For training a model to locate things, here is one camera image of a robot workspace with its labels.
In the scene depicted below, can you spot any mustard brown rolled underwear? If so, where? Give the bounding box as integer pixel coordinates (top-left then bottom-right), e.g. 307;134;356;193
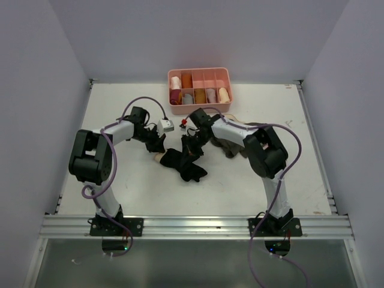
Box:
194;88;206;104

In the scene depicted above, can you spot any black underwear beige waistband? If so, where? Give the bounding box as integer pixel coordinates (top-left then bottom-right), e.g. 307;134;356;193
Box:
154;148;208;182

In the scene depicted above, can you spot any white pink rolled underwear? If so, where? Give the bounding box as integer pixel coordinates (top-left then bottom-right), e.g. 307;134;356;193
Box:
170;76;182;90

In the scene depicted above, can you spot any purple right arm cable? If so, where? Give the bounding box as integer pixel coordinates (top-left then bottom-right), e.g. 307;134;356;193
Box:
184;105;310;288

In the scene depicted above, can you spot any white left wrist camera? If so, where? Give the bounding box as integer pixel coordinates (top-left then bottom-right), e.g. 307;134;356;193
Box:
157;119;175;136

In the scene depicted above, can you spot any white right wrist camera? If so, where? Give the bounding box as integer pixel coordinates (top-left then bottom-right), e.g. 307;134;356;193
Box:
179;119;195;132

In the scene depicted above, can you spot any grey rolled underwear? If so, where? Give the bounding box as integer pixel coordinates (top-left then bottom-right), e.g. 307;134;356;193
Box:
182;94;194;105

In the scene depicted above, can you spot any maroon rolled underwear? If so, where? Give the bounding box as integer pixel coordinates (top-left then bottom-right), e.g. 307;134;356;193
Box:
170;89;182;105

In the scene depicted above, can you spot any peach rolled underwear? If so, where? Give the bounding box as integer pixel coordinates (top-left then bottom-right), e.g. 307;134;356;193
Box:
218;88;230;104

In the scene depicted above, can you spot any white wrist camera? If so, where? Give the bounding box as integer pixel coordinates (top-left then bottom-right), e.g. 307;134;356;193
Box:
157;119;175;136
179;119;195;132

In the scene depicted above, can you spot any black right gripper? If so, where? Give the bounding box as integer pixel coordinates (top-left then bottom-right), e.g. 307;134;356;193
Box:
181;131;212;167

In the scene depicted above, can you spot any pale pink rolled underwear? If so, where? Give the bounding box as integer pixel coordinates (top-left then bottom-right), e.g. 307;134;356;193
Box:
206;88;217;103

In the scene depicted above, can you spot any pink divided storage box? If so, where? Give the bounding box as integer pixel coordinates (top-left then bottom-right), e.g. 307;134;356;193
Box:
167;67;233;115

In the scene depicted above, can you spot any olive green underwear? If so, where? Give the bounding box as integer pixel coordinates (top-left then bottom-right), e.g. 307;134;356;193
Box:
210;114;263;159

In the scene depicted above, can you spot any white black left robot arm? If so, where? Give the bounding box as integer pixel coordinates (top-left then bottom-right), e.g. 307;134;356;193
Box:
68;106;174;236

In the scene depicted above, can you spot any aluminium frame rail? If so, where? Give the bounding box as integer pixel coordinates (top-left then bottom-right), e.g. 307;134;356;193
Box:
39;215;354;240

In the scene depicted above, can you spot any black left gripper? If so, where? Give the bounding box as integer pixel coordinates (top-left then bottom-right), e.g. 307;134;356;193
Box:
134;125;166;153

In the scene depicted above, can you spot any orange rolled underwear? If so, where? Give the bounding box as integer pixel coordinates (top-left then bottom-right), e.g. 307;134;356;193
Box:
181;73;193;89

